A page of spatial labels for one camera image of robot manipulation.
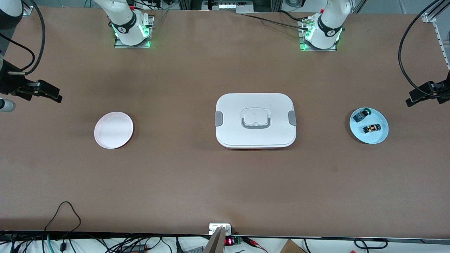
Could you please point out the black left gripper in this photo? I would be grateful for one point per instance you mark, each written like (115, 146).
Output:
(443, 86)

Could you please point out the pink round plate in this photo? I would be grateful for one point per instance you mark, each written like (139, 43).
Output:
(113, 135)

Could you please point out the light blue round plate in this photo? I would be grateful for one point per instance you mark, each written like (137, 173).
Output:
(376, 138)

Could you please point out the green push button switch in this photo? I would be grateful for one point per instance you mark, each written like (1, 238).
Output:
(359, 116)

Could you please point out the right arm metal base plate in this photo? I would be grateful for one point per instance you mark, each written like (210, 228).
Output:
(121, 46)

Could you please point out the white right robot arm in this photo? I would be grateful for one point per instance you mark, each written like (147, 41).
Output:
(123, 21)

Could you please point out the small white metal bracket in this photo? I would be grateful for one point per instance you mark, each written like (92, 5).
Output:
(214, 226)

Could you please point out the red digit display module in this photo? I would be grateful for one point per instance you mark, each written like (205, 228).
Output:
(229, 241)

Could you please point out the white lidded box grey latches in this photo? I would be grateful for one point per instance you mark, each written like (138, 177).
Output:
(256, 138)

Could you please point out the grey metal bar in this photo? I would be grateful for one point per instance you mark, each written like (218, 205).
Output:
(216, 244)

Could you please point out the red clip leads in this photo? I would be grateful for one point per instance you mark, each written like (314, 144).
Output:
(253, 241)

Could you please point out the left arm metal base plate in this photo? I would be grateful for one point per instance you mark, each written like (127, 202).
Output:
(316, 49)

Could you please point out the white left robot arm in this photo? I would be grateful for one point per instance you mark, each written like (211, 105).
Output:
(328, 24)

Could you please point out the long aluminium rail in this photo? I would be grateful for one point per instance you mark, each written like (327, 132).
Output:
(429, 17)

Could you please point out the short aluminium rail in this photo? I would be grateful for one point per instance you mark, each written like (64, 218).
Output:
(29, 11)

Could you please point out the brown cardboard piece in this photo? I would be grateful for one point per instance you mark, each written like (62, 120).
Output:
(291, 247)

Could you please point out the orange push button switch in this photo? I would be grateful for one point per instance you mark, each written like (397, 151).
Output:
(372, 129)

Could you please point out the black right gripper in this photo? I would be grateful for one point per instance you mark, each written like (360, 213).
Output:
(10, 83)

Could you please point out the black power adapter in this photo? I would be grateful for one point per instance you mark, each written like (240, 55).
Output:
(137, 248)

